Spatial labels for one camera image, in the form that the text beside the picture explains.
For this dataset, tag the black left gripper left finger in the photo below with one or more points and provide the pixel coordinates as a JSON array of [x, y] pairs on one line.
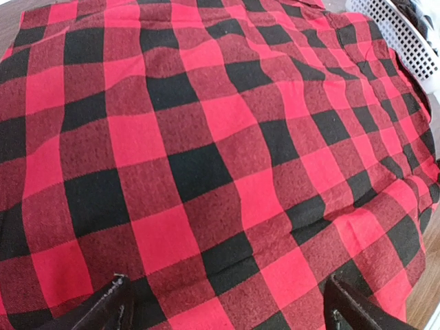
[[109, 308]]

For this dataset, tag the red black plaid shirt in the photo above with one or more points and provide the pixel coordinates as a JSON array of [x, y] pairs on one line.
[[227, 156]]

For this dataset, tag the white plastic laundry basket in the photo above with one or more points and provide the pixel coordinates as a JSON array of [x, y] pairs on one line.
[[399, 33]]

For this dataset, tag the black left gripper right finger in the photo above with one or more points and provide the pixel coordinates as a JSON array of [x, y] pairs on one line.
[[346, 308]]

